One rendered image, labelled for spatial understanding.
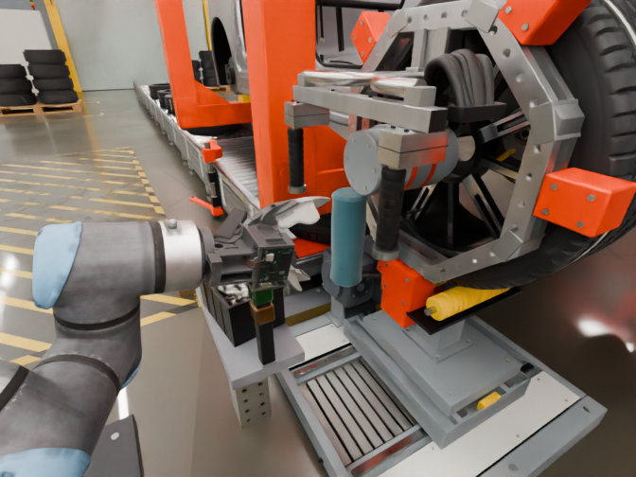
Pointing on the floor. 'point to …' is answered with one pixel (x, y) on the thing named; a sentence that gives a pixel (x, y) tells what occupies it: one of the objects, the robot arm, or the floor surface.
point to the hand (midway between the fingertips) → (318, 238)
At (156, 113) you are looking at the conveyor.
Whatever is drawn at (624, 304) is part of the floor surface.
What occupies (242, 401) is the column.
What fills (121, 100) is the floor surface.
